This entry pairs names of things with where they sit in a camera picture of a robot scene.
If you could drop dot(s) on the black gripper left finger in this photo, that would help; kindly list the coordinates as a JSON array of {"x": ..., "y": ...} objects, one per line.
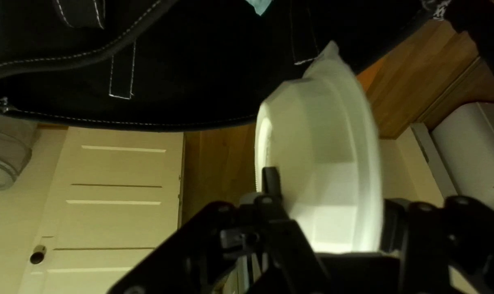
[{"x": 231, "y": 245}]

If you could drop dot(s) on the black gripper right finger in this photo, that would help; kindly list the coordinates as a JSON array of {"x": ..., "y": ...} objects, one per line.
[{"x": 453, "y": 250}]

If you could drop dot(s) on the black fabric bag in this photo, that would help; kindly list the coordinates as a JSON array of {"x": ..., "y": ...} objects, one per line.
[{"x": 203, "y": 65}]

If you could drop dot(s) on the grey cylindrical object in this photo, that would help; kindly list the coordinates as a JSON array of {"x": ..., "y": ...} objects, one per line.
[{"x": 4, "y": 152}]

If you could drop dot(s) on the white cylindrical appliance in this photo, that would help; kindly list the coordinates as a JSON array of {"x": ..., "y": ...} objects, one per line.
[{"x": 475, "y": 157}]

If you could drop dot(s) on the white panel door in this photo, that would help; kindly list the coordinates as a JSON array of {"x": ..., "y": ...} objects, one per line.
[{"x": 117, "y": 168}]

